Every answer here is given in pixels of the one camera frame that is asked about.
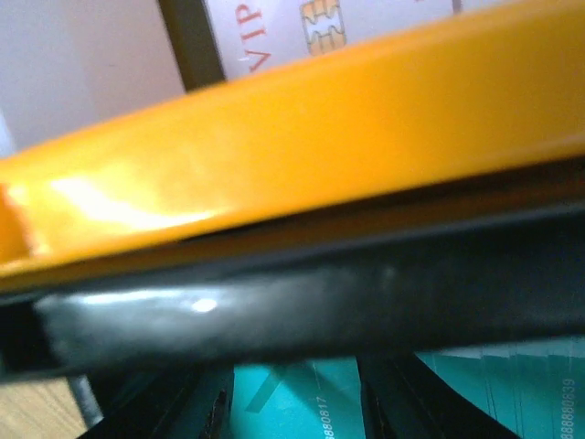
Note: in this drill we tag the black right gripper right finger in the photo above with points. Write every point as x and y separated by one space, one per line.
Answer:
401 397

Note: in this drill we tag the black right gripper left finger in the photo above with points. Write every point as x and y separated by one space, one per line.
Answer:
171 403

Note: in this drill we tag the white pink vip card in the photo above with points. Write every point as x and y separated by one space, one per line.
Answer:
256 35

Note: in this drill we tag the teal card stack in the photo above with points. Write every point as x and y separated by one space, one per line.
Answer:
516 390

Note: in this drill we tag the black bin with teal cards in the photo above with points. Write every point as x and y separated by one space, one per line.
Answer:
485 281

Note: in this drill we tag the white pink card stack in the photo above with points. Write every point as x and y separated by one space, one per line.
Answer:
69 64

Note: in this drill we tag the yellow plastic bin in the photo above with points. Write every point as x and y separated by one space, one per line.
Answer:
474 94

